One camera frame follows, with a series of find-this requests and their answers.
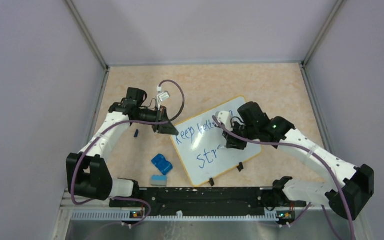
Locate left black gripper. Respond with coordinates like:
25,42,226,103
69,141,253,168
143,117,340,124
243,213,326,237
134,105,179,136

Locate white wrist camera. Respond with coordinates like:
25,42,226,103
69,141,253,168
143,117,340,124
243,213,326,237
156,86,170,110
215,111,233,132

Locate white slotted cable duct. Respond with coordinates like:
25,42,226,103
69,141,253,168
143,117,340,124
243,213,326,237
70,210,279,222

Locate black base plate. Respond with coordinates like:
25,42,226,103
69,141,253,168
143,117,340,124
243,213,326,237
109,187,307,217

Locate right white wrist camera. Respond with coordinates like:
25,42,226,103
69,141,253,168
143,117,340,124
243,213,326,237
215,111,233,132

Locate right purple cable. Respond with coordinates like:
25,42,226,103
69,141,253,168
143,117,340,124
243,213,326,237
212,115,357,240

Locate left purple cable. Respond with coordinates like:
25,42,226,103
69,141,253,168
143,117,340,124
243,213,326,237
70,80,186,229

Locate grey blue toy brick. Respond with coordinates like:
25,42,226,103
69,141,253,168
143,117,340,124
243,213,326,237
150,175,168,187

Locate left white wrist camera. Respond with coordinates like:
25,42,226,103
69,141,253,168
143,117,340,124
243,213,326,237
156,86,170,110

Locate purple cable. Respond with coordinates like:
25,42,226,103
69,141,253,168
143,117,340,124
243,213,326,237
212,115,357,240
70,80,186,229

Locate yellow framed whiteboard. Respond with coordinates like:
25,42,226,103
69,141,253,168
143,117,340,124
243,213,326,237
171,95,263,187

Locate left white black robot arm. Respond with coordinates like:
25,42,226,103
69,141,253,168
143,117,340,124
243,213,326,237
66,87,179,207

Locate whiteboard wire stand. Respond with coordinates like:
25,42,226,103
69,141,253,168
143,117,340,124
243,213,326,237
208,162,245,187

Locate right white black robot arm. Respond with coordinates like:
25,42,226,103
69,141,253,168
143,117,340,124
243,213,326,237
214,101,375,221

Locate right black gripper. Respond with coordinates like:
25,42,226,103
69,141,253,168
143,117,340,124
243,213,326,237
222,119,258,150

